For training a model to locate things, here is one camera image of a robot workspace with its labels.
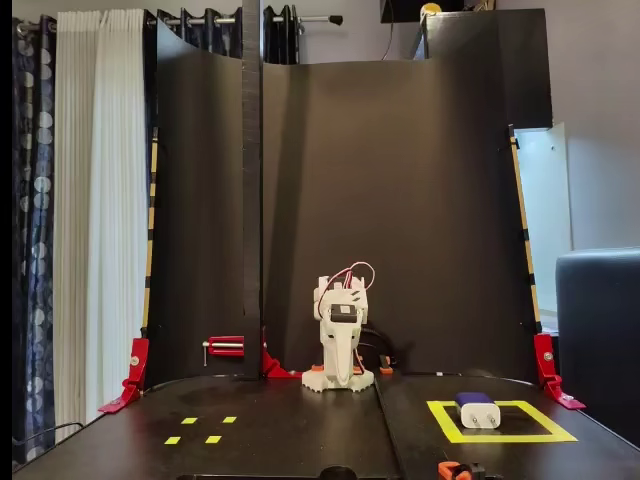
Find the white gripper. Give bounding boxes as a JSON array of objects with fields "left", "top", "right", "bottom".
[{"left": 319, "top": 298, "right": 369, "bottom": 389}]

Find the blue and white charger block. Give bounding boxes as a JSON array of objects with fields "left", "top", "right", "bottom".
[{"left": 454, "top": 392, "right": 502, "bottom": 431}]

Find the red screw clamp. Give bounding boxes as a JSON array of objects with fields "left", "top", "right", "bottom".
[{"left": 202, "top": 335, "right": 246, "bottom": 368}]

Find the orange and black clamp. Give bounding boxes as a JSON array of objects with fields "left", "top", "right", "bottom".
[{"left": 437, "top": 460, "right": 486, "bottom": 480}]

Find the black backdrop board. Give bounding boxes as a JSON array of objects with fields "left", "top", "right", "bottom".
[{"left": 144, "top": 20, "right": 544, "bottom": 396}]

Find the yellow tape square outline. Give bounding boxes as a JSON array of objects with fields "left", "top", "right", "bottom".
[{"left": 426, "top": 399, "right": 579, "bottom": 445}]

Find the red corner clamp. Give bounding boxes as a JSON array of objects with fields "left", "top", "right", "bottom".
[
  {"left": 98, "top": 337, "right": 151, "bottom": 414},
  {"left": 532, "top": 332, "right": 586, "bottom": 411}
]

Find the yellow black striped stick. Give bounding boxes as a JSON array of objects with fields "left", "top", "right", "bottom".
[
  {"left": 508, "top": 123, "right": 544, "bottom": 335},
  {"left": 141, "top": 127, "right": 160, "bottom": 341}
]

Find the white cabinet door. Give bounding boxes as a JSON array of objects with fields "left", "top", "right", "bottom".
[{"left": 513, "top": 121, "right": 574, "bottom": 314}]

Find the dark blue armchair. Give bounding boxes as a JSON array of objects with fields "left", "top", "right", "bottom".
[{"left": 555, "top": 247, "right": 640, "bottom": 449}]

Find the white pleated curtain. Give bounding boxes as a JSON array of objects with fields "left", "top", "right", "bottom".
[{"left": 52, "top": 9, "right": 151, "bottom": 444}]

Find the silver curtain rod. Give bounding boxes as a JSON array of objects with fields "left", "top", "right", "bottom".
[{"left": 159, "top": 14, "right": 344, "bottom": 27}]

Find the dark blue patterned curtain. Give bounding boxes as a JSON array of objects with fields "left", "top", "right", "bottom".
[{"left": 12, "top": 14, "right": 57, "bottom": 464}]

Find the dark eyelet curtain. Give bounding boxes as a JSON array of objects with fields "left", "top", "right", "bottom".
[{"left": 143, "top": 4, "right": 301, "bottom": 66}]

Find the red post bracket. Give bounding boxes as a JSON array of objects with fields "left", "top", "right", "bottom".
[{"left": 260, "top": 327, "right": 304, "bottom": 380}]

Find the red white servo wire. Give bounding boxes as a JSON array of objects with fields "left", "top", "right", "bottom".
[{"left": 322, "top": 261, "right": 377, "bottom": 321}]

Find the black round mount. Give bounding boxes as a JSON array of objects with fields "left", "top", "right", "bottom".
[{"left": 319, "top": 464, "right": 359, "bottom": 480}]

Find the thin black cable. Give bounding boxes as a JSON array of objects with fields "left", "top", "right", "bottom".
[{"left": 12, "top": 422, "right": 85, "bottom": 446}]

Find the hanging thin wire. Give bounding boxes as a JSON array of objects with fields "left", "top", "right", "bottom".
[{"left": 382, "top": 0, "right": 395, "bottom": 62}]

